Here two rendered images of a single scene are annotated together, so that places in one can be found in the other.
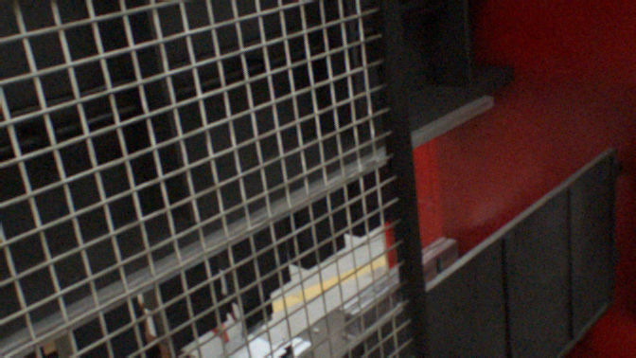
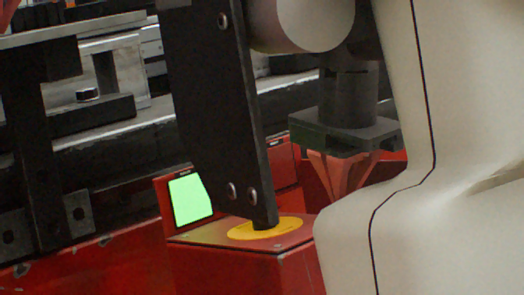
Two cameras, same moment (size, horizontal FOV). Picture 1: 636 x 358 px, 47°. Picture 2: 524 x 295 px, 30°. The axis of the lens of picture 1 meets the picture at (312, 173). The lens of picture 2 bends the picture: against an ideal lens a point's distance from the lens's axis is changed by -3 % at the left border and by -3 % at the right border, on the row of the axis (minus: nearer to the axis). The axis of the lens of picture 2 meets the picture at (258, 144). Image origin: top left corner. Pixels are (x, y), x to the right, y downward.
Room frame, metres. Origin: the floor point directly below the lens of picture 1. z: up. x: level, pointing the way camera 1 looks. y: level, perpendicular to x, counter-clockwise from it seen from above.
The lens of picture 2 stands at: (2.62, 0.58, 1.01)
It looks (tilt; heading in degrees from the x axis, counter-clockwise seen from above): 9 degrees down; 183
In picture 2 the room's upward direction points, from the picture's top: 10 degrees counter-clockwise
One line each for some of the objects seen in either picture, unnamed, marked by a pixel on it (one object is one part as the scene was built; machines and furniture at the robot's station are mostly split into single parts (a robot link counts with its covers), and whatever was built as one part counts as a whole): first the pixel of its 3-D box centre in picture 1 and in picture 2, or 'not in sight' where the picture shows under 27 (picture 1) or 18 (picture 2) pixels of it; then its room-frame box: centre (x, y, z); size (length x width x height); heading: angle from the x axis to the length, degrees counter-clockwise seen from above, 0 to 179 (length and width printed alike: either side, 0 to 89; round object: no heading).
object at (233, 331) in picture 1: (224, 341); (5, 41); (1.62, 0.28, 1.00); 0.26 x 0.18 x 0.01; 44
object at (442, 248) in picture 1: (402, 286); not in sight; (1.89, -0.22, 0.92); 0.50 x 0.06 x 0.10; 134
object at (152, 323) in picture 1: (184, 296); not in sight; (1.39, 0.31, 1.26); 0.15 x 0.09 x 0.17; 134
